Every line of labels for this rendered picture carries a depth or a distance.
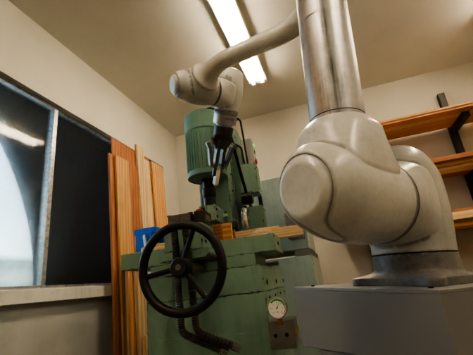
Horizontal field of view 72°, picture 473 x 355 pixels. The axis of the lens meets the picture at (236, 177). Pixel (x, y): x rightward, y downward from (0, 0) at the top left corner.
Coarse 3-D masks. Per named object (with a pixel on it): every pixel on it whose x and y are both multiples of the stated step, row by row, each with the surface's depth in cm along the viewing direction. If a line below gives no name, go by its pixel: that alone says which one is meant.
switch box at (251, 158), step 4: (240, 140) 175; (248, 140) 174; (240, 144) 175; (248, 144) 173; (252, 144) 175; (248, 148) 173; (252, 148) 173; (244, 152) 172; (248, 152) 172; (252, 152) 172; (244, 156) 172; (248, 156) 171; (252, 156) 171; (248, 160) 171; (252, 160) 170; (256, 164) 177
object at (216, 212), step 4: (212, 204) 134; (200, 208) 135; (208, 208) 134; (212, 208) 134; (216, 208) 135; (220, 208) 142; (208, 212) 134; (212, 212) 133; (216, 212) 135; (220, 212) 141; (212, 216) 133; (216, 216) 134; (220, 216) 140; (212, 220) 133; (216, 220) 134; (220, 220) 138; (224, 220) 144; (212, 224) 136; (216, 224) 141
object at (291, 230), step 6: (270, 228) 129; (276, 228) 129; (282, 228) 128; (288, 228) 128; (294, 228) 127; (300, 228) 127; (240, 234) 132; (246, 234) 131; (276, 234) 128; (282, 234) 128; (288, 234) 127; (294, 234) 126; (300, 234) 126
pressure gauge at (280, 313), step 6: (270, 300) 101; (276, 300) 101; (282, 300) 100; (270, 306) 101; (276, 306) 100; (282, 306) 100; (270, 312) 100; (276, 312) 100; (282, 312) 99; (276, 318) 99; (282, 324) 101
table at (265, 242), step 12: (228, 240) 116; (240, 240) 115; (252, 240) 114; (264, 240) 113; (276, 240) 116; (156, 252) 122; (180, 252) 110; (192, 252) 109; (204, 252) 108; (228, 252) 115; (240, 252) 114; (252, 252) 113; (264, 252) 116; (276, 252) 121; (132, 264) 123; (156, 264) 121; (168, 264) 120
